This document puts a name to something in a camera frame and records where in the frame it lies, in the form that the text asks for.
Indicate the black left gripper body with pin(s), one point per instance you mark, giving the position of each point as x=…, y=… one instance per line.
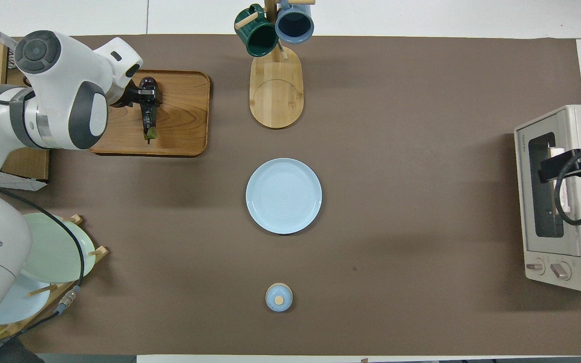
x=128, y=96

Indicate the dark purple eggplant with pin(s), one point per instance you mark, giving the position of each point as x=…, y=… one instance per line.
x=148, y=118

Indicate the light blue dinner plate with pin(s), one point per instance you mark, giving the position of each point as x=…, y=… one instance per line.
x=284, y=196

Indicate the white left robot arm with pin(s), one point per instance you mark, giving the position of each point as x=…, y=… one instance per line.
x=63, y=96

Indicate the wooden serving tray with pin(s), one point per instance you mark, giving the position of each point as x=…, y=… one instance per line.
x=184, y=116

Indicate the wooden mug tree stand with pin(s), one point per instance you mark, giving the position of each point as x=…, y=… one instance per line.
x=276, y=96

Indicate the dark green ceramic mug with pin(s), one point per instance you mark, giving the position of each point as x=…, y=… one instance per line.
x=257, y=35

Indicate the wooden plate rack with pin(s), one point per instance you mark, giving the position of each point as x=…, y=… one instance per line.
x=96, y=252

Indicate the blue ceramic mug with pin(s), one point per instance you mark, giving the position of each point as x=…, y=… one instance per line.
x=294, y=25

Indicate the pale green plate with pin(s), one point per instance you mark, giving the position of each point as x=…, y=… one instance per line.
x=53, y=252

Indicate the brown table mat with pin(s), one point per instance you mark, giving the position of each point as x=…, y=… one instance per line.
x=371, y=126

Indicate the small blue lidded jar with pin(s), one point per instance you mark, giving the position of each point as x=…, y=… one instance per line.
x=279, y=297

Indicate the light blue racked plate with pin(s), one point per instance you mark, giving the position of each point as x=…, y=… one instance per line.
x=23, y=305

